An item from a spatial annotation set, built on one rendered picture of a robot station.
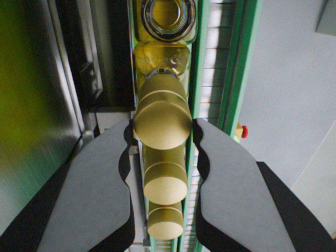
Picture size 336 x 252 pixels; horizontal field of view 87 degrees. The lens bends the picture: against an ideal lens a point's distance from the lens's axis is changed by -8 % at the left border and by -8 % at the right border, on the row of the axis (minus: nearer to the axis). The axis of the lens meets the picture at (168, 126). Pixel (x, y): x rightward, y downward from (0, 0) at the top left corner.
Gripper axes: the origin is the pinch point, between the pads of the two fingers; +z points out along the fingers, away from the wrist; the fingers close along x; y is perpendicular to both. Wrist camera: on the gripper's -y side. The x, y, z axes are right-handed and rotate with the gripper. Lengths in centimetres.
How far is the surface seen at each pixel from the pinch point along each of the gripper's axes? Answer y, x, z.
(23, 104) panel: 1.1, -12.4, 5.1
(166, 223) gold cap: 9.9, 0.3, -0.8
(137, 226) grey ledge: 61, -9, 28
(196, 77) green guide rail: 3.6, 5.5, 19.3
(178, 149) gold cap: 4.4, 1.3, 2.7
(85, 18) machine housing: -4.4, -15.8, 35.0
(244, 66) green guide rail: 1.6, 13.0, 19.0
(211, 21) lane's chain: -4.3, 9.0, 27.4
